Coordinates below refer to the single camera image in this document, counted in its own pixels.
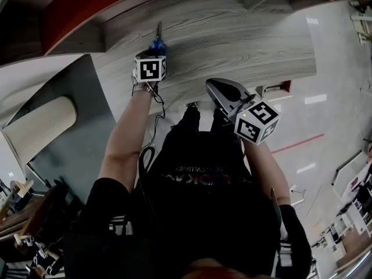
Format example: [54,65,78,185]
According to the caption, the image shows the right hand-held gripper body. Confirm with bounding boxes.
[208,78,281,145]

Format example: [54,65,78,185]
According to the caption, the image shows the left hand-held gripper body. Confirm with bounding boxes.
[131,47,168,84]

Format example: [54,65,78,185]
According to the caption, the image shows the blue-handled scissors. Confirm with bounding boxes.
[149,21,167,51]

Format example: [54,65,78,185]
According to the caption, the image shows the drawer with pens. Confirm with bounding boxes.
[255,80,292,99]

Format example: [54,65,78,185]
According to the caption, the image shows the person's left forearm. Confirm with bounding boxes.
[98,90,155,192]

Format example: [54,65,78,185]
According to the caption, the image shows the person's right forearm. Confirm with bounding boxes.
[242,142,292,206]

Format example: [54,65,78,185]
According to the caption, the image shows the grey wooden desk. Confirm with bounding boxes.
[92,0,318,116]

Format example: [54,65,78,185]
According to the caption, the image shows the person's right leg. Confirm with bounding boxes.
[209,108,242,135]

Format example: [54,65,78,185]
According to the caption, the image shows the person's black shirt torso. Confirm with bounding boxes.
[62,126,314,279]

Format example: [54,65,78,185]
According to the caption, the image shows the white round ribbed table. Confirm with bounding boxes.
[0,95,79,171]

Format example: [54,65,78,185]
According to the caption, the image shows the silver wrist bracelet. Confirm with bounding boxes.
[131,83,154,97]

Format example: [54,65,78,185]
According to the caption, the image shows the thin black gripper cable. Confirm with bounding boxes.
[139,82,167,163]

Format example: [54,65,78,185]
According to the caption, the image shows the thick black cable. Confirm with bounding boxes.
[137,146,157,187]

